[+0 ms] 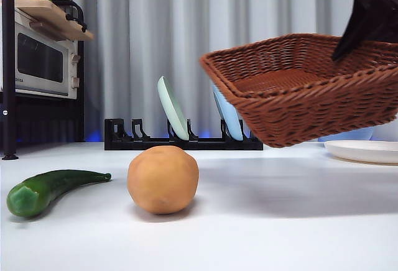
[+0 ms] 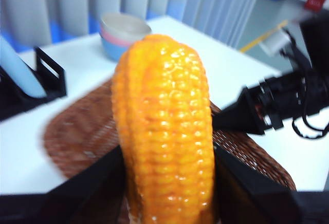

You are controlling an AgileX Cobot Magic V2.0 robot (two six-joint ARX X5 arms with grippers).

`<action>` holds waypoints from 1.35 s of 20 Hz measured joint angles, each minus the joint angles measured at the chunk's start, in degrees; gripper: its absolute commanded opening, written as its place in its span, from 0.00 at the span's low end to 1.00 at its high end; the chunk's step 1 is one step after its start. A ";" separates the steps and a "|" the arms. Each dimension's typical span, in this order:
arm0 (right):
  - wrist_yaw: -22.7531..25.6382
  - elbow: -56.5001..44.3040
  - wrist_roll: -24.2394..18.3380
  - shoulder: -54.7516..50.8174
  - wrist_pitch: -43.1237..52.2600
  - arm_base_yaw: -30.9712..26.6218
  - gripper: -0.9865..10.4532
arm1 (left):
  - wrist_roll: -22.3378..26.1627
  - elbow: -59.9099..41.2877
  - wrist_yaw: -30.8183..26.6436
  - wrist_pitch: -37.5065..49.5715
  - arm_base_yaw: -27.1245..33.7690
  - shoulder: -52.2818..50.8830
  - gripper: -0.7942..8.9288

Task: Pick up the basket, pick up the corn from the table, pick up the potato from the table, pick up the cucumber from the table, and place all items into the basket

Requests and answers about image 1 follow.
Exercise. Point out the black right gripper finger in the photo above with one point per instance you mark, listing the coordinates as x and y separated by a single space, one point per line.
387 19
357 25

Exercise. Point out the brown wicker basket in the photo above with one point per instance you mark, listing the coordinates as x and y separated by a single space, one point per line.
311 106

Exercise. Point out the tan potato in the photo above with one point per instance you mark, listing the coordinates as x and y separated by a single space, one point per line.
161 181

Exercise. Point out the green cucumber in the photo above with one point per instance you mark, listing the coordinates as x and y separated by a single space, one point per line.
46 187

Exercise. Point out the blue bowl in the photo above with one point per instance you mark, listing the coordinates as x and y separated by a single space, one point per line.
354 134

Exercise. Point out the white plate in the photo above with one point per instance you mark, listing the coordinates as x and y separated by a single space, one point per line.
363 151

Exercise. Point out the grey curtain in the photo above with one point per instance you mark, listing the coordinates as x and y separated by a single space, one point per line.
217 19

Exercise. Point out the pale blue plate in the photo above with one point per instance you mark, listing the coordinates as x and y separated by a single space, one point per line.
230 122

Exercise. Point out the pale green plate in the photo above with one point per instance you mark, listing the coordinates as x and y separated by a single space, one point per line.
172 109

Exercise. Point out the black dish rack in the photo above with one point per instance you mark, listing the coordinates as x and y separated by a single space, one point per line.
149 144

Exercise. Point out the wooden cutting board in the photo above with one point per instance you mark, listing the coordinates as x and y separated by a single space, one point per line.
53 19

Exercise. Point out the cream toaster oven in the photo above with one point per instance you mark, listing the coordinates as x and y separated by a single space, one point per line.
42 62

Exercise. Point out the black metal shelf frame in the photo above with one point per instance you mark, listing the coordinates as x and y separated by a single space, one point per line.
8 97

